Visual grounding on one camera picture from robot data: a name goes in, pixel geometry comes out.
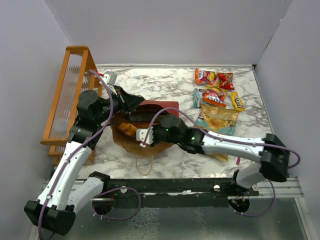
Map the yellow M&M's bag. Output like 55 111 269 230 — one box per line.
229 91 245 112

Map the wooden rack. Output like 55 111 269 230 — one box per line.
40 45 103 167

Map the red snack packet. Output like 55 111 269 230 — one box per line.
217 72 235 91

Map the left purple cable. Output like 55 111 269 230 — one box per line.
38 69 142 240

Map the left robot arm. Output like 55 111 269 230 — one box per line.
24 86 145 240

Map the orange chips bag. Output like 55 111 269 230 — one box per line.
116 122 140 137

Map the colourful Fox's fruits bag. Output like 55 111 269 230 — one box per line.
195 68 221 86

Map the pink marker pen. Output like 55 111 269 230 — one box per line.
236 157 241 165

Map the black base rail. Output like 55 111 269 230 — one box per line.
90 171 259 213

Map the green Fox's candy bag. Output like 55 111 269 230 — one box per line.
193 88 206 108

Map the orange white snack packet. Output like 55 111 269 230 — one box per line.
202 85 227 108

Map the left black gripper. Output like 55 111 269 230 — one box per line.
95 84 144 125

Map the gold crispy snack bag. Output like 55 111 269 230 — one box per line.
194 104 240 163

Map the red brown paper bag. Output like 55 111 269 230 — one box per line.
110 100 179 160

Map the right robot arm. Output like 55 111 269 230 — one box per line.
148 114 290 196

